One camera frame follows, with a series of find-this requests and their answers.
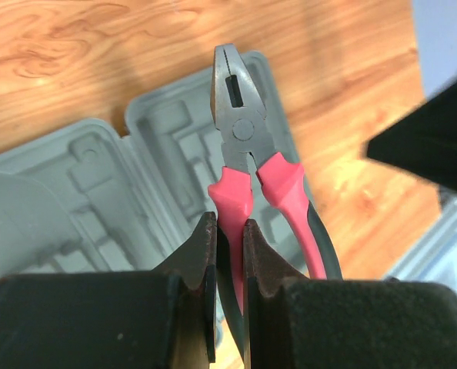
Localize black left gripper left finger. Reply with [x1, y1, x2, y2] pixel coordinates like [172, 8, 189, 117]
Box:
[0, 212, 217, 368]

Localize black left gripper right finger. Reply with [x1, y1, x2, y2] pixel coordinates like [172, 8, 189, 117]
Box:
[243, 220, 457, 368]

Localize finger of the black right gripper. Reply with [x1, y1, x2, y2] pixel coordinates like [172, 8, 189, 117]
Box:
[365, 81, 457, 192]

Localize grey plastic tool case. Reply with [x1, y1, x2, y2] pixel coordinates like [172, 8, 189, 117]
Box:
[0, 49, 318, 347]

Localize pink black pliers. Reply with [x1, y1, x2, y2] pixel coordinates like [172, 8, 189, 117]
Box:
[208, 44, 342, 351]

